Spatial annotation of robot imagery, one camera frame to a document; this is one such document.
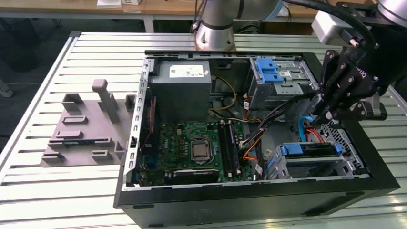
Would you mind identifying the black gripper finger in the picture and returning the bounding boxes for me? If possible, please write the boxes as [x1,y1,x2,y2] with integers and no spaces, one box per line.
[322,61,357,120]
[312,49,340,115]

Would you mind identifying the blue data wire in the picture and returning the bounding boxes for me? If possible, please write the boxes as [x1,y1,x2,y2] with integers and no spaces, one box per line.
[297,115,318,144]

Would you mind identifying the hard disk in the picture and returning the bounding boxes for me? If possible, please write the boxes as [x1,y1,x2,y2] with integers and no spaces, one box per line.
[265,142,342,175]

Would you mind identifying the metal disk bay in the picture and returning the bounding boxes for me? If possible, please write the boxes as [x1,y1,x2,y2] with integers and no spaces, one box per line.
[265,140,370,181]

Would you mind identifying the metal optical drive cage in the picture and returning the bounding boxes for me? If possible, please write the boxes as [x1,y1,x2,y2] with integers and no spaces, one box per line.
[246,57,321,112]

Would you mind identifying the blue plastic drive latch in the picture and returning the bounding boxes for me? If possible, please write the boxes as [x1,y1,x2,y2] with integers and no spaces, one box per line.
[254,58,285,84]

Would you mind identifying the grey power supply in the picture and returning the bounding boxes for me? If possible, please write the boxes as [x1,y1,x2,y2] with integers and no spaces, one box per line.
[149,59,213,122]

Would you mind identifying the silver CPU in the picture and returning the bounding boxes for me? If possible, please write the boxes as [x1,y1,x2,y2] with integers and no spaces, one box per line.
[190,142,210,161]

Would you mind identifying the green motherboard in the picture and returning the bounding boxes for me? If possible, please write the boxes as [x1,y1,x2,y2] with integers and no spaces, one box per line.
[138,120,257,187]

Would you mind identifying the black graphics card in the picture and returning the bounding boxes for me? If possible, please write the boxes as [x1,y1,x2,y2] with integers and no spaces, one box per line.
[162,168,220,186]

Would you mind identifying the black PC case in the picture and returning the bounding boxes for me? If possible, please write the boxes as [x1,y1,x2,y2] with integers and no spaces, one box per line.
[113,50,400,227]

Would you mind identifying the white paper box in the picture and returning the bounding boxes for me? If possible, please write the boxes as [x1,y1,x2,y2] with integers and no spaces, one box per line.
[95,0,122,9]

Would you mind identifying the grey parts rack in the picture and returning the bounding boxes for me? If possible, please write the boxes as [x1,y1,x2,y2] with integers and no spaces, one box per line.
[39,80,138,169]

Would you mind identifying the wooden desk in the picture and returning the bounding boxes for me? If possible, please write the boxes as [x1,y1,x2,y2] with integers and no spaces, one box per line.
[0,0,318,36]

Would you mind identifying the grey stand foot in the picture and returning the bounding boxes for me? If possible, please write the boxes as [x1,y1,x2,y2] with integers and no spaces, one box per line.
[0,78,13,98]

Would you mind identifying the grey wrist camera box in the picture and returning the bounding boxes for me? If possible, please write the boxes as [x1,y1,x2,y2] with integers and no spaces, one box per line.
[310,10,354,46]

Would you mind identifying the orange data wire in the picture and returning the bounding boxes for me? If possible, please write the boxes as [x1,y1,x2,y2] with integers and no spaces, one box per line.
[304,127,328,144]

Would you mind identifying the thick black wrist cable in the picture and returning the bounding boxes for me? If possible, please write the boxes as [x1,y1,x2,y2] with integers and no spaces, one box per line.
[282,0,378,48]

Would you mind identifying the black cable bundle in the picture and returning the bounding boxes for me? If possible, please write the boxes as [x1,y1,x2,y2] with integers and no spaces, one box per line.
[241,99,296,148]

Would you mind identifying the yellow wire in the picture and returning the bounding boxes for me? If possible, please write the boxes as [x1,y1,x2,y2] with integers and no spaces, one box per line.
[209,76,237,112]

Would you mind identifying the orange wire bundle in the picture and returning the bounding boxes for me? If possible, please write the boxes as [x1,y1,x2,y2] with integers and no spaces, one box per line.
[242,142,258,167]

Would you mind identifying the thin black base cables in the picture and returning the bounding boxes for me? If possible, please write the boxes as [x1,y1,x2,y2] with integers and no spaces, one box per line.
[189,0,205,33]

